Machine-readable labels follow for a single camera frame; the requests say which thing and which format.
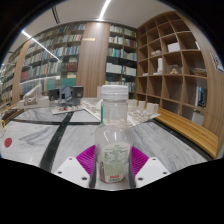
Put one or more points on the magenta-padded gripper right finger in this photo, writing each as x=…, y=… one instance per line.
x=141, y=161

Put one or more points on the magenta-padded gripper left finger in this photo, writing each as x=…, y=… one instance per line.
x=85, y=161

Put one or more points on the clear plastic drink bottle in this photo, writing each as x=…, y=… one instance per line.
x=113, y=140

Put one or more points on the white city block model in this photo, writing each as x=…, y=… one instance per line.
x=143, y=111

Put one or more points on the curved wooden slat bench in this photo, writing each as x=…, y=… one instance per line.
x=190, y=131

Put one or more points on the dark grey building model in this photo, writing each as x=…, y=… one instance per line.
x=66, y=95

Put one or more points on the flat round red coaster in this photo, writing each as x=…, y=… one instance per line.
x=8, y=142

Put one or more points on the beige architectural building model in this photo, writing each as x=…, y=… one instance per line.
x=33, y=96

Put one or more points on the wooden cubby shelf unit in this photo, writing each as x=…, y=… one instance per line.
x=173, y=66

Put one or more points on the straight ceiling light strip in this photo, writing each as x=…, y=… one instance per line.
x=105, y=8

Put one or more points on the tall wooden bookshelf wall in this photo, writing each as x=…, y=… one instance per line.
x=66, y=53

